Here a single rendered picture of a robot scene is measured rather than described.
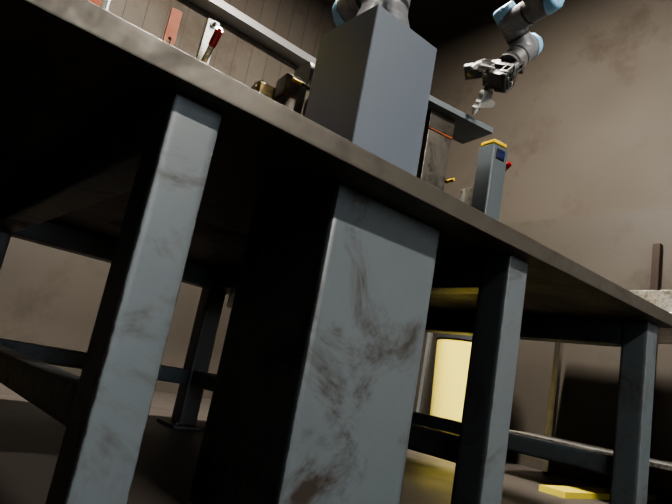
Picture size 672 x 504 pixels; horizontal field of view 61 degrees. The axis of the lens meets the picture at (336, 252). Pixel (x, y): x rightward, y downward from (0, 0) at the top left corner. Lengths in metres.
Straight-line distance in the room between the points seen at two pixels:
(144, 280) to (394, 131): 0.68
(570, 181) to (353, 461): 3.28
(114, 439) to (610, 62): 4.07
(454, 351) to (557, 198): 1.34
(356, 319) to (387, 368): 0.13
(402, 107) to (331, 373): 0.61
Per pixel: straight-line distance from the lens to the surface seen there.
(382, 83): 1.28
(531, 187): 4.30
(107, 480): 0.84
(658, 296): 2.78
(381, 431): 1.16
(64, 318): 3.91
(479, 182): 1.95
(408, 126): 1.31
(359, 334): 1.09
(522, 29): 1.99
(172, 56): 0.85
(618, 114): 4.22
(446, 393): 3.48
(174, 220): 0.84
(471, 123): 1.88
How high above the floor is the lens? 0.31
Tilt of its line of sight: 12 degrees up
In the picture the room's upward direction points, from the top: 11 degrees clockwise
